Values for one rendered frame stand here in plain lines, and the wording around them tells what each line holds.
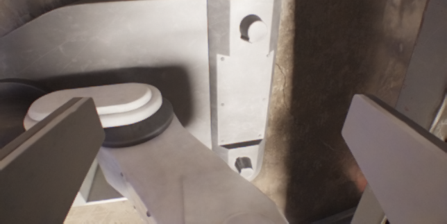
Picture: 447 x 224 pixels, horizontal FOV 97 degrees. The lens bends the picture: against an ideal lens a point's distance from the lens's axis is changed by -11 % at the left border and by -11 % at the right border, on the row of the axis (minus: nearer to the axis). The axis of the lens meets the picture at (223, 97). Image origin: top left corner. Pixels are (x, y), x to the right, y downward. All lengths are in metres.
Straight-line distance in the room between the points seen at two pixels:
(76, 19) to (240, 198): 0.40
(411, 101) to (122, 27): 0.49
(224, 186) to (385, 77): 0.91
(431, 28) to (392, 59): 0.69
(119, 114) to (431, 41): 0.42
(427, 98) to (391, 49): 0.65
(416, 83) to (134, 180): 0.39
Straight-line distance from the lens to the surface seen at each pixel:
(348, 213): 1.72
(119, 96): 0.37
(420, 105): 0.39
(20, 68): 0.55
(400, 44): 1.05
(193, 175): 0.29
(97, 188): 0.49
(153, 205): 0.27
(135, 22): 0.45
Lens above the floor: 0.61
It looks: 57 degrees down
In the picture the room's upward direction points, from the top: 156 degrees clockwise
